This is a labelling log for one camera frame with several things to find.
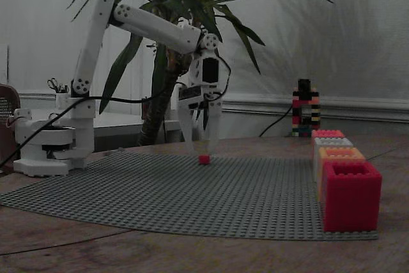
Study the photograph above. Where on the small red brick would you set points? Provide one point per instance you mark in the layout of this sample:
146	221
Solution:
204	160

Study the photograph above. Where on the large yucca plant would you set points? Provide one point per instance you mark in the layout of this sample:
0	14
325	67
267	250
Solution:
159	94

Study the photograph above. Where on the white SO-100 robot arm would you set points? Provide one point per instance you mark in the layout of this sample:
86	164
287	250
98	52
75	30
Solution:
153	28

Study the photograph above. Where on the orange brick box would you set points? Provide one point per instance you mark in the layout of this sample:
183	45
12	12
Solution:
342	154

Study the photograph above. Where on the grey brick box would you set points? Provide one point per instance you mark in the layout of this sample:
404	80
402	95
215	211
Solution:
332	142

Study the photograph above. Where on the small black webcam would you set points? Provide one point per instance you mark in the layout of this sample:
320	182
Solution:
304	83

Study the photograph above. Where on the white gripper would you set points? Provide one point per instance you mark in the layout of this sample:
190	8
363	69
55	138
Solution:
213	109

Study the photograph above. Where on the dark rectangular plastic block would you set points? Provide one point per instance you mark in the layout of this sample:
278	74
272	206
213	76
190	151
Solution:
145	108

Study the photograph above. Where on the multicoloured brick tower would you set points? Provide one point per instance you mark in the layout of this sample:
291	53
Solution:
305	110

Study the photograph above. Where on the pink brick box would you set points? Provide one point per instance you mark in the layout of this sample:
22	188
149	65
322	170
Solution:
327	133

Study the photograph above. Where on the grey studded baseplate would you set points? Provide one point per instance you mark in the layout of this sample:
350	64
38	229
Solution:
191	196

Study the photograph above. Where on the red brick box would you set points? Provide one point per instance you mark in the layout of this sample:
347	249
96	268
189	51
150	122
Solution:
351	202

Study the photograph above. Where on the white pen cup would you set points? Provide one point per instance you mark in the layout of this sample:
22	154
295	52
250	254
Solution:
61	98

